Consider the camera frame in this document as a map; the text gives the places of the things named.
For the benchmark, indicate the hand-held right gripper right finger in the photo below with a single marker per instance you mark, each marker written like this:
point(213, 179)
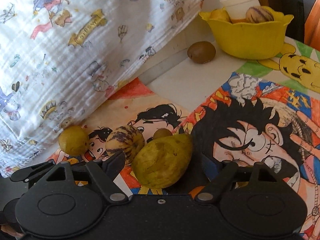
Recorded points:
point(210, 167)

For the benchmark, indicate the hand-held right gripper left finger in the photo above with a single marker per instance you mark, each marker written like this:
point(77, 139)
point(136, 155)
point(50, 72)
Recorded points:
point(115, 163)

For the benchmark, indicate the yellow green pear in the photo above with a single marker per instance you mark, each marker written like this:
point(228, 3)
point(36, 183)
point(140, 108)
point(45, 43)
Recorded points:
point(162, 162)

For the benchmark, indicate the yellow green citrus fruit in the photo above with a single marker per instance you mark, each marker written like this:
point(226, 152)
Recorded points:
point(73, 140)

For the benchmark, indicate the small brown longan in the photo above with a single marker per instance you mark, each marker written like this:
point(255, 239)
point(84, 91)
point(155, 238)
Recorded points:
point(162, 134)

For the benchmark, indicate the brown kiwi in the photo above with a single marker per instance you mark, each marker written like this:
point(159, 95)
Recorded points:
point(201, 52)

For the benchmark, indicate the striped pepino melon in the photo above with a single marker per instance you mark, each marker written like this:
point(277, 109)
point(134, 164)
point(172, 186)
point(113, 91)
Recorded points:
point(122, 142)
point(260, 15)

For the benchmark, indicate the straw hat cartoon drawing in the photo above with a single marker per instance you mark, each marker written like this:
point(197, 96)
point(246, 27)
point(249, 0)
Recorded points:
point(250, 120)

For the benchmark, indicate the white printed cloth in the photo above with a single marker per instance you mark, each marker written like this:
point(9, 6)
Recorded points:
point(75, 55)

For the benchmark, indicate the yellow flower-shaped bowl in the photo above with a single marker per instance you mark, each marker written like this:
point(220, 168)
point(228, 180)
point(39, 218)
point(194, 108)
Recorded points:
point(247, 40)

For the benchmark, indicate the white cup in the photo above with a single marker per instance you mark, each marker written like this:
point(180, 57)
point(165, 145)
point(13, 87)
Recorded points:
point(240, 5)

